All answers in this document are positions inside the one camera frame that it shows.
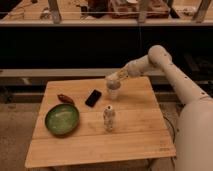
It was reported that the long metal shelf rail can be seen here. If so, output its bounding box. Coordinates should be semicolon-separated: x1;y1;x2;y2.
0;67;184;87

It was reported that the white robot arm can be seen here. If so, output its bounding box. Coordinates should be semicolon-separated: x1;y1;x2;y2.
106;45;213;171

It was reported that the white ceramic cup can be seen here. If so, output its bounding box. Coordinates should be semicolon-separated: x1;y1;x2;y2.
107;88;120;100

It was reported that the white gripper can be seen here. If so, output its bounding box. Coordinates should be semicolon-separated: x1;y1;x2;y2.
109;66;133;88

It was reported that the wooden table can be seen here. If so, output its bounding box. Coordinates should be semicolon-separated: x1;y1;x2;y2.
25;77;176;168

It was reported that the black smartphone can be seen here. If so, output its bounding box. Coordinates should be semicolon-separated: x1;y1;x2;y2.
85;90;102;107

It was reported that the brown red toy object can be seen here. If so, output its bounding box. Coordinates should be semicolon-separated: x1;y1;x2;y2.
57;94;75;105

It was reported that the small white bottle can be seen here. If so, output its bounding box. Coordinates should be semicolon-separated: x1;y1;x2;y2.
103;105;115;132

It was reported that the green ceramic bowl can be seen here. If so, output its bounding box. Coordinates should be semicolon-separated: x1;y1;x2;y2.
45;103;80;136

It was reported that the cluttered background workbench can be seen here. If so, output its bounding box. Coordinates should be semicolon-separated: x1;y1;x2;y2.
0;0;213;26

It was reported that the black cable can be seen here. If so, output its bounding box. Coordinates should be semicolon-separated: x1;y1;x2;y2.
162;114;178;171

